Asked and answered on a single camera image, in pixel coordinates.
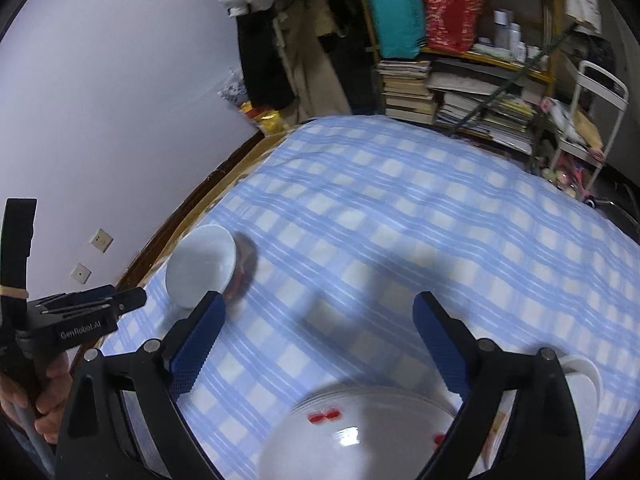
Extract white metal trolley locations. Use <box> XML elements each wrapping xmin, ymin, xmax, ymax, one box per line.
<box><xmin>539</xmin><ymin>60</ymin><xmax>630</xmax><ymax>203</ymax></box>

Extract person's left hand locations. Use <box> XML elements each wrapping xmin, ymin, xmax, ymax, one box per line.
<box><xmin>0</xmin><ymin>354</ymin><xmax>74</xmax><ymax>447</ymax></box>

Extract teal bag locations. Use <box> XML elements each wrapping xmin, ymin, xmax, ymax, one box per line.
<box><xmin>366</xmin><ymin>0</ymin><xmax>427</xmax><ymax>60</ymax></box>

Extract stack of old books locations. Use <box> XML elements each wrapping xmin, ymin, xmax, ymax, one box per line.
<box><xmin>376</xmin><ymin>60</ymin><xmax>435</xmax><ymax>124</ymax></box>

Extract black hanging clothes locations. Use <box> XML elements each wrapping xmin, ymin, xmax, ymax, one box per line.
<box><xmin>236</xmin><ymin>9</ymin><xmax>297</xmax><ymax>112</ymax></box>

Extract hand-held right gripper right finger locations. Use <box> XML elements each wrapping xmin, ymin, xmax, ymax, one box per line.
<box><xmin>412</xmin><ymin>290</ymin><xmax>586</xmax><ymax>480</ymax></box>

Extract large cherry print plate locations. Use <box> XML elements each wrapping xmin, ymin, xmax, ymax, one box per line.
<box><xmin>257</xmin><ymin>386</ymin><xmax>471</xmax><ymax>480</ymax></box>

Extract pile of magazines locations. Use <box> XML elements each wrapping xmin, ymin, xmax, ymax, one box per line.
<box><xmin>434</xmin><ymin>82</ymin><xmax>537</xmax><ymax>155</ymax></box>

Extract red patterned bag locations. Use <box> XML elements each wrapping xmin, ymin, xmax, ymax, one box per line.
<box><xmin>419</xmin><ymin>0</ymin><xmax>486</xmax><ymax>55</ymax></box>

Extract white bowl with red emblem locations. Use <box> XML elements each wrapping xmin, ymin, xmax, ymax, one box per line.
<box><xmin>480</xmin><ymin>355</ymin><xmax>602</xmax><ymax>477</ymax></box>

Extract yellow plastic bag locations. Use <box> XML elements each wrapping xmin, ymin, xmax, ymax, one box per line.
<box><xmin>244</xmin><ymin>102</ymin><xmax>287</xmax><ymax>137</ymax></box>

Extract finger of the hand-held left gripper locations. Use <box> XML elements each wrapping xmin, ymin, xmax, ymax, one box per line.
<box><xmin>64</xmin><ymin>284</ymin><xmax>119</xmax><ymax>306</ymax></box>
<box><xmin>107</xmin><ymin>287</ymin><xmax>148</xmax><ymax>317</ymax></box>

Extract white bottles on shelf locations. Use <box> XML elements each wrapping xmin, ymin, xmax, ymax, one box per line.
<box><xmin>491</xmin><ymin>9</ymin><xmax>543</xmax><ymax>64</ymax></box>

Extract wooden bed frame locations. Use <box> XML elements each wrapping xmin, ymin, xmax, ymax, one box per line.
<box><xmin>114</xmin><ymin>132</ymin><xmax>273</xmax><ymax>293</ymax></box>

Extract blue checked cloth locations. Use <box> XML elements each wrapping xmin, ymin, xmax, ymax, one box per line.
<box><xmin>95</xmin><ymin>115</ymin><xmax>640</xmax><ymax>480</ymax></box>

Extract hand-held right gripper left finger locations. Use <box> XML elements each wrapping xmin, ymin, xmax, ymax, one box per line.
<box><xmin>55</xmin><ymin>290</ymin><xmax>226</xmax><ymax>480</ymax></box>

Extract beige hanging trousers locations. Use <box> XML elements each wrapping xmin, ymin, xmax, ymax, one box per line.
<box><xmin>279</xmin><ymin>0</ymin><xmax>353</xmax><ymax>117</ymax></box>

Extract small red bowl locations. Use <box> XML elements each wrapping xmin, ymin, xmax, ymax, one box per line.
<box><xmin>166</xmin><ymin>225</ymin><xmax>259</xmax><ymax>310</ymax></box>

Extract wooden shelf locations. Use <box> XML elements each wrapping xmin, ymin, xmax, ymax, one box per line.
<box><xmin>356</xmin><ymin>0</ymin><xmax>563</xmax><ymax>91</ymax></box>

